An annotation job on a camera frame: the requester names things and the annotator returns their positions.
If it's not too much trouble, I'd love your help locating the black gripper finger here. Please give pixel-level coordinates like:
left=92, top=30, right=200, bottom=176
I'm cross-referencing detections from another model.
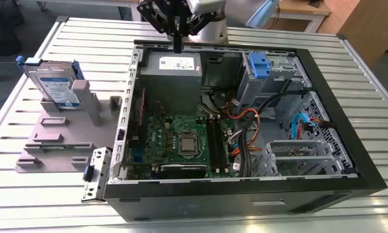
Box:
left=177, top=12, right=225, bottom=53
left=136, top=0, right=178, bottom=53

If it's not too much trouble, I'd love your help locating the hard disk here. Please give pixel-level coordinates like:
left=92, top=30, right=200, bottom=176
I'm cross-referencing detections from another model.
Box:
left=16, top=55, right=85, bottom=112

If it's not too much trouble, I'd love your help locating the metal disk bay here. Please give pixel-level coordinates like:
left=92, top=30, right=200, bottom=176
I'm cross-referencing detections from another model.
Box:
left=261, top=139, right=356, bottom=177

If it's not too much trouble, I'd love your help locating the white table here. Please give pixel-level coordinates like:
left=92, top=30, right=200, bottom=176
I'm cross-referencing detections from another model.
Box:
left=34, top=0, right=142, bottom=22

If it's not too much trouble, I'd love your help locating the blue plastic drive latch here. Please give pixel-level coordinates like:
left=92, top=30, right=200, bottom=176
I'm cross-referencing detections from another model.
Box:
left=249, top=52, right=272, bottom=79

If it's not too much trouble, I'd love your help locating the grey power supply unit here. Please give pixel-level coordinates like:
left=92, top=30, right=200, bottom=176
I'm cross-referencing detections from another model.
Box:
left=138, top=52, right=202, bottom=116

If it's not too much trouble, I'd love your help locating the wooden desk with white legs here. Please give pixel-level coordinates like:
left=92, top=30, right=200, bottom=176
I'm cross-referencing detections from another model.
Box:
left=129, top=0, right=332, bottom=33

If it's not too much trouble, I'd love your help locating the grey metal drive cage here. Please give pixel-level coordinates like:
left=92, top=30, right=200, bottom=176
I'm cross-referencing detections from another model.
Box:
left=237, top=52, right=311, bottom=107

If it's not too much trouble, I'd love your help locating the black CPU socket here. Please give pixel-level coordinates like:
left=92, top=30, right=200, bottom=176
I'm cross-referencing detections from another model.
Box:
left=176, top=131, right=202, bottom=160

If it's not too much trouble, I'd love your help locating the green motherboard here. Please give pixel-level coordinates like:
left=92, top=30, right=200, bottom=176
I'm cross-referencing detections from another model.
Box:
left=125, top=114, right=242, bottom=179

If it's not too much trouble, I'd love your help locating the black office chair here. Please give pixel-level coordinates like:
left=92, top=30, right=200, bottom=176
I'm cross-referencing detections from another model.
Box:
left=0, top=0, right=25, bottom=56

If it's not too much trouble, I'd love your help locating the black RAM slot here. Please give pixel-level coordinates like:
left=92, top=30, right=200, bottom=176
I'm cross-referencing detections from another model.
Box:
left=206, top=114, right=221, bottom=173
left=214, top=114, right=229, bottom=173

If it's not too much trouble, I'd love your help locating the silver CPU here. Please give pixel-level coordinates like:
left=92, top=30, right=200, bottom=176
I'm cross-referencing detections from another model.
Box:
left=180, top=138, right=197, bottom=152

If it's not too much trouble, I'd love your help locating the wooden cabinet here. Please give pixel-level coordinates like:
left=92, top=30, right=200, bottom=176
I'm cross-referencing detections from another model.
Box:
left=337, top=0, right=388, bottom=67

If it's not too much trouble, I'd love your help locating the black graphics card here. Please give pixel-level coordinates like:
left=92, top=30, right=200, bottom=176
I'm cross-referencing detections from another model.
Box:
left=160, top=164, right=208, bottom=179

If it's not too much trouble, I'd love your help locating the grey parts rack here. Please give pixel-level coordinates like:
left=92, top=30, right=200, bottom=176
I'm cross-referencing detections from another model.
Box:
left=14, top=80, right=124, bottom=173

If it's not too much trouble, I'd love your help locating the black PC case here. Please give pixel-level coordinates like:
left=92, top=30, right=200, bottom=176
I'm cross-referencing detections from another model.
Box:
left=102, top=39, right=388, bottom=222

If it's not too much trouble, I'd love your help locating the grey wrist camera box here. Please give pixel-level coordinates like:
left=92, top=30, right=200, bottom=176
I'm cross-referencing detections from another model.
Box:
left=185, top=0, right=224, bottom=18

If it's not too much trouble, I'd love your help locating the thick black cable bundle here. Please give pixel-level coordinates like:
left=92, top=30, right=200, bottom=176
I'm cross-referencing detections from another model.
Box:
left=236, top=89, right=311, bottom=178

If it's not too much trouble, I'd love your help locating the orange wire bundle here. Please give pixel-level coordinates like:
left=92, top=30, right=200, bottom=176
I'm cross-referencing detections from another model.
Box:
left=225, top=108, right=262, bottom=156

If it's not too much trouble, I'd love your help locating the blue data wire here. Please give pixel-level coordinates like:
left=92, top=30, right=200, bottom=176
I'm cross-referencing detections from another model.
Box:
left=290, top=113, right=320, bottom=141

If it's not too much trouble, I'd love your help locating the metal bracket with blue latch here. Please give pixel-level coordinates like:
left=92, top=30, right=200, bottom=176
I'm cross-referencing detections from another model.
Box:
left=80, top=147, right=113, bottom=203

